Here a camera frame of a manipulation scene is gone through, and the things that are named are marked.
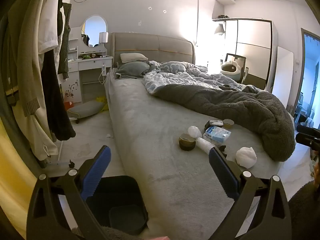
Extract beige knit cardigan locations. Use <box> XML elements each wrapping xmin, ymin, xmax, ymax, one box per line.
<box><xmin>15</xmin><ymin>0</ymin><xmax>54</xmax><ymax>117</ymax></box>

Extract white clothes rack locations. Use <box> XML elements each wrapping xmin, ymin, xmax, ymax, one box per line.
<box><xmin>45</xmin><ymin>140</ymin><xmax>75</xmax><ymax>169</ymax></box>

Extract white panel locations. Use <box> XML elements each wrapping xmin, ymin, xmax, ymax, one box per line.
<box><xmin>271</xmin><ymin>46</ymin><xmax>294</xmax><ymax>105</ymax></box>

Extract silver table lamp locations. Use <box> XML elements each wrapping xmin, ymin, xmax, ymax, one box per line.
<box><xmin>99</xmin><ymin>32</ymin><xmax>109</xmax><ymax>55</ymax></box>

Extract black trash bin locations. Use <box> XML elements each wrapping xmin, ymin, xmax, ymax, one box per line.
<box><xmin>85</xmin><ymin>175</ymin><xmax>150</xmax><ymax>236</ymax></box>

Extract yellow bag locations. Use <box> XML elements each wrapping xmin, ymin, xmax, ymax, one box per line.
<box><xmin>96</xmin><ymin>96</ymin><xmax>110</xmax><ymax>112</ymax></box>

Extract grey cushioned stool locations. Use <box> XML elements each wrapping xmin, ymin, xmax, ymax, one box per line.
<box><xmin>67</xmin><ymin>100</ymin><xmax>105</xmax><ymax>124</ymax></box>

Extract dark grey fleece blanket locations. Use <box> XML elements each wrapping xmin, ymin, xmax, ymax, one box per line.
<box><xmin>152</xmin><ymin>81</ymin><xmax>296</xmax><ymax>162</ymax></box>

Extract white cat bed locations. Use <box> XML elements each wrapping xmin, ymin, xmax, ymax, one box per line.
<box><xmin>220</xmin><ymin>60</ymin><xmax>242</xmax><ymax>76</ymax></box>

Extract small black box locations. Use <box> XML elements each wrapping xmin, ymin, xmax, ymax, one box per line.
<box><xmin>204</xmin><ymin>120</ymin><xmax>224</xmax><ymax>130</ymax></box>

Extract white power strip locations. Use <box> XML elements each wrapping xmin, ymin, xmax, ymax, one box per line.
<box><xmin>98</xmin><ymin>64</ymin><xmax>107</xmax><ymax>84</ymax></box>

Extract grey bed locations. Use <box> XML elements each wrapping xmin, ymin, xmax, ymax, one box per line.
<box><xmin>104</xmin><ymin>32</ymin><xmax>296</xmax><ymax>240</ymax></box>

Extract white t-shirt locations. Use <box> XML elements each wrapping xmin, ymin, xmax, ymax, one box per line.
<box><xmin>37</xmin><ymin>0</ymin><xmax>60</xmax><ymax>54</ymax></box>

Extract cream drawstring garment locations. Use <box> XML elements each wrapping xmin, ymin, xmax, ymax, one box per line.
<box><xmin>12</xmin><ymin>47</ymin><xmax>60</xmax><ymax>160</ymax></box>

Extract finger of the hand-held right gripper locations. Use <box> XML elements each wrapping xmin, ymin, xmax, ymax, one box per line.
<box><xmin>295</xmin><ymin>134</ymin><xmax>320</xmax><ymax>148</ymax></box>
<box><xmin>297</xmin><ymin>124</ymin><xmax>320</xmax><ymax>137</ymax></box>

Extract beige pillow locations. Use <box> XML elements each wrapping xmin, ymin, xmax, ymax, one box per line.
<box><xmin>120</xmin><ymin>53</ymin><xmax>148</xmax><ymax>64</ymax></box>

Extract grey pillow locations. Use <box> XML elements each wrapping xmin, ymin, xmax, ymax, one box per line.
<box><xmin>115</xmin><ymin>61</ymin><xmax>150</xmax><ymax>80</ymax></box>

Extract green items on table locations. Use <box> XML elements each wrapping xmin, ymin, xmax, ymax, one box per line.
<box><xmin>79</xmin><ymin>52</ymin><xmax>100</xmax><ymax>60</ymax></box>

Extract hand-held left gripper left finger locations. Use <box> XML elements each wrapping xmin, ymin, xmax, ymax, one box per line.
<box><xmin>26</xmin><ymin>145</ymin><xmax>112</xmax><ymax>240</ymax></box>

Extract white dressing table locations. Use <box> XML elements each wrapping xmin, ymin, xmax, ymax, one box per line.
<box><xmin>60</xmin><ymin>26</ymin><xmax>113</xmax><ymax>104</ymax></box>

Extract blue white tissue packet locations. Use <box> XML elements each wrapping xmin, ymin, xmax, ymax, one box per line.
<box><xmin>203</xmin><ymin>126</ymin><xmax>232</xmax><ymax>147</ymax></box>

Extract wardrobe with sliding doors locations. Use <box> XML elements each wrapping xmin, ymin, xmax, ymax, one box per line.
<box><xmin>212</xmin><ymin>17</ymin><xmax>279</xmax><ymax>90</ymax></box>

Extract oval mirror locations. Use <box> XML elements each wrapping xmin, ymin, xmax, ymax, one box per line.
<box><xmin>80</xmin><ymin>15</ymin><xmax>108</xmax><ymax>47</ymax></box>

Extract person's right forearm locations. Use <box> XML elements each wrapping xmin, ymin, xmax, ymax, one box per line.
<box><xmin>287</xmin><ymin>181</ymin><xmax>320</xmax><ymax>240</ymax></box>

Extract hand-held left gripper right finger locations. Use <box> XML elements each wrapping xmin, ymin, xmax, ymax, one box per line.
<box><xmin>208</xmin><ymin>147</ymin><xmax>292</xmax><ymax>240</ymax></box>

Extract grey door frame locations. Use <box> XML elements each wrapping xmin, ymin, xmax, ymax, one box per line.
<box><xmin>291</xmin><ymin>27</ymin><xmax>320</xmax><ymax>120</ymax></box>

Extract blue patterned duvet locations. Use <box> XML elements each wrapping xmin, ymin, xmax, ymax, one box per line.
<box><xmin>142</xmin><ymin>60</ymin><xmax>260</xmax><ymax>96</ymax></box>

